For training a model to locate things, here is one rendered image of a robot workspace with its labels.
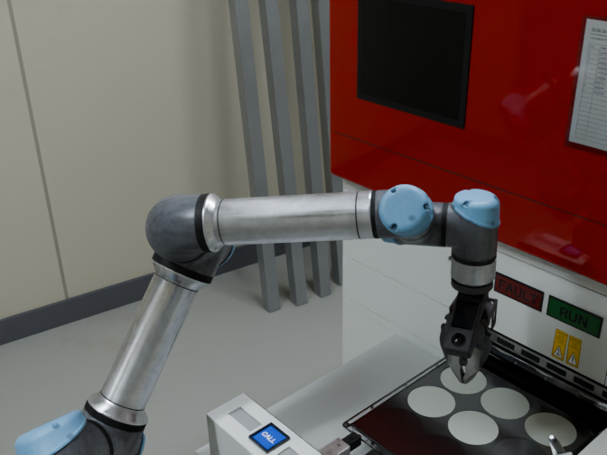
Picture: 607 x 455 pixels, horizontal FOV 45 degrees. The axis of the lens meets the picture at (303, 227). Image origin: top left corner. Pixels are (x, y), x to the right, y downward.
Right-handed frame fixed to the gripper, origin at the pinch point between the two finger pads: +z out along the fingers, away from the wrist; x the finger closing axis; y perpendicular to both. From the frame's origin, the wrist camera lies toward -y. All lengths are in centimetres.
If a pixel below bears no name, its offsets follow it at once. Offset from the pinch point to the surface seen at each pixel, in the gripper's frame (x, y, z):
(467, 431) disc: 0.4, 7.3, 18.0
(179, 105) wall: 178, 153, 8
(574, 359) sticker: -15.9, 26.2, 8.0
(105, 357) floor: 179, 82, 102
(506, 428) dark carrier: -6.3, 11.7, 18.1
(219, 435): 41.8, -18.7, 13.6
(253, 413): 37.5, -12.9, 11.0
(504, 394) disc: -3.3, 22.0, 17.9
